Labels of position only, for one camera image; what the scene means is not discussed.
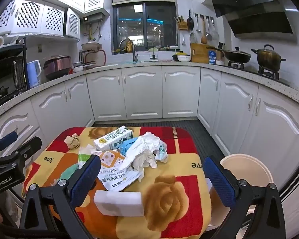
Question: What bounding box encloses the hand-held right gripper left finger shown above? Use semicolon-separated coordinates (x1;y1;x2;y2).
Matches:
19;154;102;239

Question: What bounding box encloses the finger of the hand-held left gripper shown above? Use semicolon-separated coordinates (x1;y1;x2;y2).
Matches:
11;136;43;166
0;131;19;156

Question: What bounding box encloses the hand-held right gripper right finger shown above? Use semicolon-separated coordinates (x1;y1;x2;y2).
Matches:
202;156;287;239

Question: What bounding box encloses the cream plastic bin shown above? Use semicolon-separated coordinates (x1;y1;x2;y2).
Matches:
218;154;274;232

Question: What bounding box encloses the blue plastic packet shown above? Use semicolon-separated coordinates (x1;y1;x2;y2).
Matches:
117;139;140;157

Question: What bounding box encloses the dotted white paper package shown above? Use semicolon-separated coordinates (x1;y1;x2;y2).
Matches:
100;151;127;170

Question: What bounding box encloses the printed paper leaflet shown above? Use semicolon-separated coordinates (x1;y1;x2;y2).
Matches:
97;166;143;193

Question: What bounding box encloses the brown crumpled paper ball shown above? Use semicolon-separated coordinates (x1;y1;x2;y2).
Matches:
64;133;81;150

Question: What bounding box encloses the white foam block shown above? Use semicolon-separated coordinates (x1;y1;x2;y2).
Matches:
93;190;145;217

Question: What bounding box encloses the white green milk carton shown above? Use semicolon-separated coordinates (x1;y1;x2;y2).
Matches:
93;126;134;152

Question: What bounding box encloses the floral printed blanket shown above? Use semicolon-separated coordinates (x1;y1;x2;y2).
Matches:
22;126;212;239

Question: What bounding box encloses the black microwave oven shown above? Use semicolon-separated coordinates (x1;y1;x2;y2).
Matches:
0;53;25;102

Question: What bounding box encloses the dark ribbed floor mat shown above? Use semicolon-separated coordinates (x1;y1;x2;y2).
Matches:
92;119;232;160

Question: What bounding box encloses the clear green printed wrapper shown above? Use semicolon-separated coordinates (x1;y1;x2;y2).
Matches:
153;141;169;164

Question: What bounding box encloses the long white tissue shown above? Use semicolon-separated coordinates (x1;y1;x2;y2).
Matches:
123;132;163;171

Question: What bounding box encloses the blue electric kettle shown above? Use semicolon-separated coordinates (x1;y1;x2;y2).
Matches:
27;60;42;88

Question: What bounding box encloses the maroon rice cooker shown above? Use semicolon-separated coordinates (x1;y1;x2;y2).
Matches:
43;55;73;80

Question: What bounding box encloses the black shelf rack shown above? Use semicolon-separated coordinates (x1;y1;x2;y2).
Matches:
0;37;28;105

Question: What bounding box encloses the white plastic bag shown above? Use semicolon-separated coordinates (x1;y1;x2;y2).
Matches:
0;35;19;53

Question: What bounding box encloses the beige ceramic bowl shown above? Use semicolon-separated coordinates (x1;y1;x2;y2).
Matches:
81;42;100;52

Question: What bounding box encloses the black gas stove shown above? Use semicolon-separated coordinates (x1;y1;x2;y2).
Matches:
225;61;291;86

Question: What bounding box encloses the black wok with lid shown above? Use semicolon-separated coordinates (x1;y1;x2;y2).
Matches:
206;46;252;64

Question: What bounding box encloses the wooden cutting board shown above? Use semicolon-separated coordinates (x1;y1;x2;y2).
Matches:
191;43;211;63

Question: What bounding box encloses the yellow lidded pot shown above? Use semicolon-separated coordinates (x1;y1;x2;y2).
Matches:
172;51;190;62

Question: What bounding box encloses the brass stock pot with lid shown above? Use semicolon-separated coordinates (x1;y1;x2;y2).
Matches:
251;44;286;73

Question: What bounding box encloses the steel kitchen faucet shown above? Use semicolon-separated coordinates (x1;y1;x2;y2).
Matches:
120;39;139;63

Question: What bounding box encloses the small steel tap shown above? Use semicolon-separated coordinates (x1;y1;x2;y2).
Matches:
149;43;160;62

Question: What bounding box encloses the hanging wooden spoon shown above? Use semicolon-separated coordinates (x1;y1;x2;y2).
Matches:
201;17;207;44

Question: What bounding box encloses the hanging steel strainer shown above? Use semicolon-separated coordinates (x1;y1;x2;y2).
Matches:
210;17;219;47

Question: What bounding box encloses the hanging steel ladle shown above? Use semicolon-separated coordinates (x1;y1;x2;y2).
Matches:
205;17;212;42

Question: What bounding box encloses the dark framed window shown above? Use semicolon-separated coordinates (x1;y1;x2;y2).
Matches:
112;1;177;53

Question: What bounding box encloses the yellow chopstick holder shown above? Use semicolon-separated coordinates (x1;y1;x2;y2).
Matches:
174;15;189;30

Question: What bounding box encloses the black hanging pan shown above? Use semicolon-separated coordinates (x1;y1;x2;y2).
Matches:
187;10;195;31

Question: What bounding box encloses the black range hood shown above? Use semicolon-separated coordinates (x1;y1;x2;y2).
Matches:
209;0;297;41

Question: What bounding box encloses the wire dish rack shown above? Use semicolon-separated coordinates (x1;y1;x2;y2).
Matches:
79;49;107;67

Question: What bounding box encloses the white lattice wall cabinet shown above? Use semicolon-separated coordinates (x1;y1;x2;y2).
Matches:
0;0;81;40

